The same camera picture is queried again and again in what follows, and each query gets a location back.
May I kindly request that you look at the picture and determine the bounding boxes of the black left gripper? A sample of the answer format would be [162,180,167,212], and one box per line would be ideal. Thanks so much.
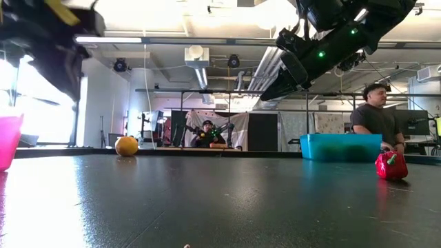
[0,8,106,103]

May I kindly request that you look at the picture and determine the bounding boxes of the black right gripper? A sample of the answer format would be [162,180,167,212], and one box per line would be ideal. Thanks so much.
[259,21,375,102]

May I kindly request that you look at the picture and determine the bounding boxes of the pink plastic basket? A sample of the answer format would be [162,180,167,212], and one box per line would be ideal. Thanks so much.
[0,113,25,172]

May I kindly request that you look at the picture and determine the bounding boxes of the orange fruit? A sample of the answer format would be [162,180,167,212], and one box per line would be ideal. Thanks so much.
[114,136,139,158]

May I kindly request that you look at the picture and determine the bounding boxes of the red bell pepper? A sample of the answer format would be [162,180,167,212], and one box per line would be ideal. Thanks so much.
[374,150,409,180]

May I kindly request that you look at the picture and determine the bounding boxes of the white ceiling pipes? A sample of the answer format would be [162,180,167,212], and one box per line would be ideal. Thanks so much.
[247,46,285,92]

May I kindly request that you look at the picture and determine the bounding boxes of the white patterned curtain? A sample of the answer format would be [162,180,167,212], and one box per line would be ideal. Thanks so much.
[278,112,324,144]

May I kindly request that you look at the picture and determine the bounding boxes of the white tube light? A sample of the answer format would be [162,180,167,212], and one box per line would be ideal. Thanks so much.
[74,36,143,44]

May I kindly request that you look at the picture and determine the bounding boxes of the black ceiling speaker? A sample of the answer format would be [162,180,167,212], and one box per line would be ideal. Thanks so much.
[227,53,241,69]
[113,57,129,73]

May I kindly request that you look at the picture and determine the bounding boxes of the black panel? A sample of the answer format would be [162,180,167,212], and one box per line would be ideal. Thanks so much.
[247,112,279,152]

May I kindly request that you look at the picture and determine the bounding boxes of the white cloth backdrop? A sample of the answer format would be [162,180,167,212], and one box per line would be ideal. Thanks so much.
[185,110,250,152]

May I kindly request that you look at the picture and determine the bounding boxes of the grey laptop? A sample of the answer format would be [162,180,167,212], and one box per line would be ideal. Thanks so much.
[19,133,40,148]

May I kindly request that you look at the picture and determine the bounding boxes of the blue plastic basket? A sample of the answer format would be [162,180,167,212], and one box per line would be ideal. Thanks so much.
[299,133,383,163]

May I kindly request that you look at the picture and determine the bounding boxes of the person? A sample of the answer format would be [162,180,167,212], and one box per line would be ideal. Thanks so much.
[350,83,407,155]
[189,119,225,149]

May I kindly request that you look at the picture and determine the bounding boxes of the white ceiling unit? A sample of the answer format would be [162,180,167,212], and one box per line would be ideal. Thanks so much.
[184,44,210,69]

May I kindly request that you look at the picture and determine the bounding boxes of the black computer monitor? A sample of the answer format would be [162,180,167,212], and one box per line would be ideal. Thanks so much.
[394,109,431,136]

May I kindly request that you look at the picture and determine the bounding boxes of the silver round air duct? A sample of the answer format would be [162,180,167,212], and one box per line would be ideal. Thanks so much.
[256,68,345,111]

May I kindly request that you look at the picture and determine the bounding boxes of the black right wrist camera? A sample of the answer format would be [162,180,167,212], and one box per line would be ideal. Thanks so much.
[274,27,311,60]

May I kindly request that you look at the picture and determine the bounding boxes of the black window post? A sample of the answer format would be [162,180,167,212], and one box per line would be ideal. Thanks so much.
[70,99,83,148]

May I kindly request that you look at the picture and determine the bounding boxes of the yellow strap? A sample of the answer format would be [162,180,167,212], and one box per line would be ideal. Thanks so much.
[43,0,83,27]

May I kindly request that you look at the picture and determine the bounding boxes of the black overhead camera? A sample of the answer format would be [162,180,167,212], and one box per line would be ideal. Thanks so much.
[337,51,367,72]

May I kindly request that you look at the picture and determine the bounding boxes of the black table edge rail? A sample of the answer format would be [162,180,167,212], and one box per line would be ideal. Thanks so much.
[13,146,441,165]

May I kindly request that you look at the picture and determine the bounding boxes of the black background rig frame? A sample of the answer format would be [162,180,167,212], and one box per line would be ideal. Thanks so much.
[134,87,441,136]

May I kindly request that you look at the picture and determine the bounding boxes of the grey overhead frame beam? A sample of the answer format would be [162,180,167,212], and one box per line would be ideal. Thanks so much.
[74,35,441,49]

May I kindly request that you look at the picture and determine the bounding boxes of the white wall vent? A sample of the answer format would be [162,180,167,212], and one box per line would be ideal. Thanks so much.
[416,65,441,83]

